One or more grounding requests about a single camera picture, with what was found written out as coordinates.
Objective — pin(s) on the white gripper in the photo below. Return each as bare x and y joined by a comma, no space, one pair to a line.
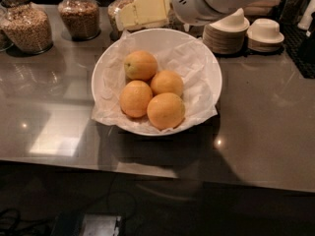
185,4

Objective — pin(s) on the orange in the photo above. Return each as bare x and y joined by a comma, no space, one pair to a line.
166,110
134,99
140,65
167,81

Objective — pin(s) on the white bowl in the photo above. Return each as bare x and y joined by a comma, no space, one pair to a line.
210,69

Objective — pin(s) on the right glass cereal jar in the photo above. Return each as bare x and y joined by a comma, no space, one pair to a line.
112,11

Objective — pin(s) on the glass cereal jar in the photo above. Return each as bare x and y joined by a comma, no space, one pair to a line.
112,11
27,26
80,17

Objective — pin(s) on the white crumpled paper liner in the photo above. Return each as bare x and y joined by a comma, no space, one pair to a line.
187,59

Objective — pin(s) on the middle glass cereal jar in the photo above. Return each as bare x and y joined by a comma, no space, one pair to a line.
80,17

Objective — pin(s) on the large stack paper bowls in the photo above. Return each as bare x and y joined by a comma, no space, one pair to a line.
227,35

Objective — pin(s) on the stacked napkins tray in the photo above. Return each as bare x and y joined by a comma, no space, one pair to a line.
260,8

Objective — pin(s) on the small stack paper bowls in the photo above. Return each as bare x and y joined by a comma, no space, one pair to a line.
264,35

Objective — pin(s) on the left glass cereal jar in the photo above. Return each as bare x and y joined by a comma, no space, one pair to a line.
27,26

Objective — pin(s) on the glass jar at edge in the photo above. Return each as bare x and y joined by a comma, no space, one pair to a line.
5,42

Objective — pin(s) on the grey box under counter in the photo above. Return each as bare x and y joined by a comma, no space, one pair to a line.
100,225

